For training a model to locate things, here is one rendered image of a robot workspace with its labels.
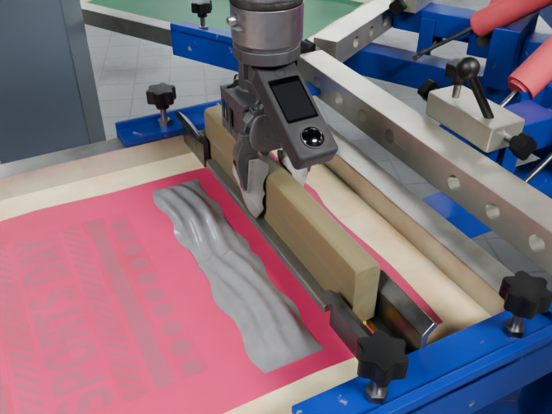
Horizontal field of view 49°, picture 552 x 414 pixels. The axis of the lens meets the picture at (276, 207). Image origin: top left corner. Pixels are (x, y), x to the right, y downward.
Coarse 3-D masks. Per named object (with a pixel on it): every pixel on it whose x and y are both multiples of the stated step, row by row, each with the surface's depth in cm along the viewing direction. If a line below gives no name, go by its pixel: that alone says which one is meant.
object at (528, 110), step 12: (516, 108) 87; (528, 108) 87; (540, 108) 87; (528, 120) 85; (540, 120) 85; (528, 132) 84; (540, 132) 86; (468, 144) 80; (540, 144) 87; (492, 156) 83
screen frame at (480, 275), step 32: (32, 160) 86; (64, 160) 86; (96, 160) 87; (128, 160) 90; (352, 160) 86; (0, 192) 83; (384, 192) 79; (416, 224) 74; (448, 224) 73; (448, 256) 70; (480, 256) 69; (480, 288) 66
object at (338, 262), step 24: (216, 120) 81; (216, 144) 83; (264, 192) 71; (288, 192) 67; (264, 216) 73; (288, 216) 67; (312, 216) 63; (288, 240) 69; (312, 240) 63; (336, 240) 60; (312, 264) 64; (336, 264) 59; (360, 264) 57; (336, 288) 61; (360, 288) 58; (360, 312) 60
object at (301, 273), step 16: (208, 160) 85; (224, 176) 81; (240, 192) 78; (240, 208) 77; (256, 224) 73; (272, 240) 70; (288, 256) 68; (304, 272) 66; (304, 288) 65; (320, 288) 64; (320, 304) 62
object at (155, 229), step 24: (120, 192) 85; (144, 192) 85; (216, 192) 85; (312, 192) 85; (24, 216) 81; (48, 216) 81; (72, 216) 81; (96, 216) 81; (144, 216) 81; (240, 216) 81; (0, 240) 77; (144, 240) 77; (168, 240) 77; (264, 240) 77; (168, 264) 73; (192, 264) 73
